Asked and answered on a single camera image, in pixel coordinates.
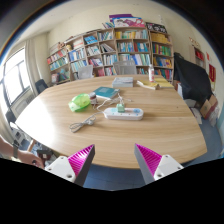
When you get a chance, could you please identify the white power strip cable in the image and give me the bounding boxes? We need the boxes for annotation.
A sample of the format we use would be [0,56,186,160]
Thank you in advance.
[69,111,105,134]

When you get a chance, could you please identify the grey mesh chair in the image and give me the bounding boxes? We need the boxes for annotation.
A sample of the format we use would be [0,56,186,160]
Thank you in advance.
[113,60,137,75]

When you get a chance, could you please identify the white charger cable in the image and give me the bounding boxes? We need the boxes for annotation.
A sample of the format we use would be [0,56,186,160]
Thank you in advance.
[96,93,132,112]

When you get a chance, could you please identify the person's hand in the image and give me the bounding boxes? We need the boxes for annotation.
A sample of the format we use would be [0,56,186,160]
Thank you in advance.
[18,151,44,168]

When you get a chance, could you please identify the wooden bookshelf with books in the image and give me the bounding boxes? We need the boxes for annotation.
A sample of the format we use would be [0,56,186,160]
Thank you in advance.
[47,24,174,83]

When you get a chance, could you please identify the yellow papers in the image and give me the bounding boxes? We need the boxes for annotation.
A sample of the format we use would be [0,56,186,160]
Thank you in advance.
[137,78,174,90]

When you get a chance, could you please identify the stack of grey books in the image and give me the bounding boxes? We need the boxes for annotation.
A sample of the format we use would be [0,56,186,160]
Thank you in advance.
[112,77,133,88]

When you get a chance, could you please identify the cardboard box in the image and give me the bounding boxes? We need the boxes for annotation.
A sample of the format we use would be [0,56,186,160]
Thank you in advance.
[200,95,218,119]

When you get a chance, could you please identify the grey office chair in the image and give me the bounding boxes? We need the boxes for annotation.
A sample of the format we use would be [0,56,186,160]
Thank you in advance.
[78,65,93,79]

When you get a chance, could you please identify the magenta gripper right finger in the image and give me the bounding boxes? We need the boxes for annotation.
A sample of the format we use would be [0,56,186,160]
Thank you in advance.
[134,144,183,184]

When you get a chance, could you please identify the window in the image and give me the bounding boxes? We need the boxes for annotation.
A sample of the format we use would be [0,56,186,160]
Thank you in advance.
[3,48,30,106]

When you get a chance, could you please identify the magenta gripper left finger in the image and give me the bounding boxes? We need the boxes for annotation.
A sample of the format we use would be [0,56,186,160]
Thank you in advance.
[45,144,95,186]

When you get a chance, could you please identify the green plastic container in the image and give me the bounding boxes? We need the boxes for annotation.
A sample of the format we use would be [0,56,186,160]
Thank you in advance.
[68,93,90,112]

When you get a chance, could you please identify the black cloth covered object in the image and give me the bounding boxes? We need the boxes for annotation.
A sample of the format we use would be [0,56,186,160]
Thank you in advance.
[174,52,212,105]

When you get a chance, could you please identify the white power strip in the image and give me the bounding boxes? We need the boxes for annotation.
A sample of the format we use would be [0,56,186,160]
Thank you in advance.
[104,107,144,120]

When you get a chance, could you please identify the dark chair by window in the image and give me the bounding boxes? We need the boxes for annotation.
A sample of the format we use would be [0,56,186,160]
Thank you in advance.
[35,79,48,94]

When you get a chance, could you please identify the teal book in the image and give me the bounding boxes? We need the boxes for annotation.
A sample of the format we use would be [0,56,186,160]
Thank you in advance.
[94,87,120,99]

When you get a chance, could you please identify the small dark jar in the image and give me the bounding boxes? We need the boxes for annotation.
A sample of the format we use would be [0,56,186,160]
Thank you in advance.
[89,92,98,105]

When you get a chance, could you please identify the green charger plug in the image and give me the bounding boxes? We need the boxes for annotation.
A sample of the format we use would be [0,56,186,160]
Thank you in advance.
[116,103,125,113]

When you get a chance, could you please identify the clear plastic bottle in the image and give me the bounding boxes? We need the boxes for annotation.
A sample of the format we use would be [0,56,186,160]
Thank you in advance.
[148,65,154,82]

